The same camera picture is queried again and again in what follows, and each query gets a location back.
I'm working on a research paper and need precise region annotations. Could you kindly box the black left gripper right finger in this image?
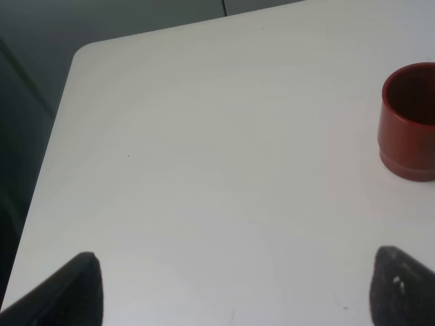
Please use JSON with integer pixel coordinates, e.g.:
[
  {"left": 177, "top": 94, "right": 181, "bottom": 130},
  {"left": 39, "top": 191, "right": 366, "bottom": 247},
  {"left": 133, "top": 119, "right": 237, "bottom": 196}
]
[{"left": 369, "top": 246, "right": 434, "bottom": 326}]

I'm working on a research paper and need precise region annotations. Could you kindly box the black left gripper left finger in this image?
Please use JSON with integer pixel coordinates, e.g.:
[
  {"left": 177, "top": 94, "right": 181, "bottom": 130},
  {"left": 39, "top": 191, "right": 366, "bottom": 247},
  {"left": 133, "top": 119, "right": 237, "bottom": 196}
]
[{"left": 1, "top": 252, "right": 103, "bottom": 325}]

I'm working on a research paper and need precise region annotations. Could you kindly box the red plastic cup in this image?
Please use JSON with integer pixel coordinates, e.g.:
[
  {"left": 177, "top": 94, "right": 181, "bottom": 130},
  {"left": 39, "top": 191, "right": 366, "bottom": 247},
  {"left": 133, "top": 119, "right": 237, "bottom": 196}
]
[{"left": 378, "top": 62, "right": 434, "bottom": 182}]

